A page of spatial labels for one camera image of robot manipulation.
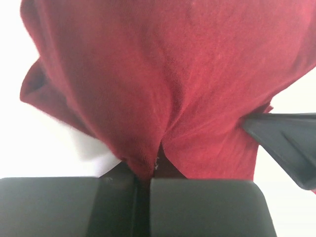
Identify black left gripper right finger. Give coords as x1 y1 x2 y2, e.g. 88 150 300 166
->
149 147 277 237

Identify dark red t shirt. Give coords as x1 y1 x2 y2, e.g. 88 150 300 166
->
20 0 316 180

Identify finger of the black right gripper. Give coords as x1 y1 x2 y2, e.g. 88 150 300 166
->
242 113 316 190

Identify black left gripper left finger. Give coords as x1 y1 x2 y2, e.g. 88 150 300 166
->
0 164 135 237

